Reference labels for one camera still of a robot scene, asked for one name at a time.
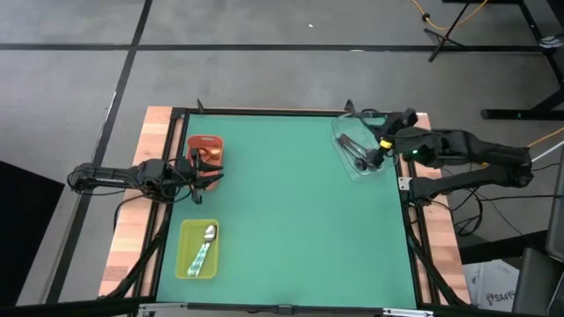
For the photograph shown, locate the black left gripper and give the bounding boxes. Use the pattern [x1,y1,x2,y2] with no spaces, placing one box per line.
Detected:
[174,148,225,205]

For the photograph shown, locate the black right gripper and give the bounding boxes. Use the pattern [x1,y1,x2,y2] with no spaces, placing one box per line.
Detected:
[368,108,419,170]

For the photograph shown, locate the clear plastic bin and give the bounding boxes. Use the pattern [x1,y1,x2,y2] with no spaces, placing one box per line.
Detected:
[330,112,400,182]

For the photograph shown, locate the orange plastic bin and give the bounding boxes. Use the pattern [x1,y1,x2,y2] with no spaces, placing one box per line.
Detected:
[185,134,225,191]

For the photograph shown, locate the yellow plastic bin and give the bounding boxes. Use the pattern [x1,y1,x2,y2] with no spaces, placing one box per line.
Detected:
[174,218,220,280]

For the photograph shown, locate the green table mat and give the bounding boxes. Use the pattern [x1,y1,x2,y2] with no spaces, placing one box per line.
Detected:
[156,113,418,309]

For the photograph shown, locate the black tripod stand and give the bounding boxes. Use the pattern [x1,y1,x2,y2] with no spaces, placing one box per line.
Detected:
[422,0,472,63]

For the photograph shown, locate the white cardboard box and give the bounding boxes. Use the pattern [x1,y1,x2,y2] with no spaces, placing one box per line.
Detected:
[462,258,521,314]

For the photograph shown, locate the black box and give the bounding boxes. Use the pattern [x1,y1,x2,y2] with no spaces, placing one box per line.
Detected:
[0,160,65,308]

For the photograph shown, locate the dark gray chair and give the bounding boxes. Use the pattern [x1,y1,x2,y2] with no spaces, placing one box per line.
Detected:
[510,147,564,317]

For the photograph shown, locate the gray shoe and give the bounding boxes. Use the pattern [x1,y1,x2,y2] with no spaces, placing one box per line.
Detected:
[539,33,564,49]

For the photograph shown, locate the black table frame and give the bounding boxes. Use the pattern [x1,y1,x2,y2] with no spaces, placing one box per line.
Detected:
[99,99,472,317]

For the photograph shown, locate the black desk frame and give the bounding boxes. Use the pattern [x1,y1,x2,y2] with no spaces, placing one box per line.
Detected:
[442,0,564,121]

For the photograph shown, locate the silver aluminium rail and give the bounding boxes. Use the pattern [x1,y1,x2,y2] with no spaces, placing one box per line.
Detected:
[138,302,435,317]

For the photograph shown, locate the yellow extension cord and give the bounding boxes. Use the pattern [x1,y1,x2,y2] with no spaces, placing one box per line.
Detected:
[409,0,490,32]
[526,130,564,149]

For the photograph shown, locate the black floor cable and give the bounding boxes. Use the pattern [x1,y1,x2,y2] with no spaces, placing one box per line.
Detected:
[449,162,564,239]

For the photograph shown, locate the white cable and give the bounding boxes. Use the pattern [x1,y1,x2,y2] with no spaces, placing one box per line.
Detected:
[531,141,564,163]

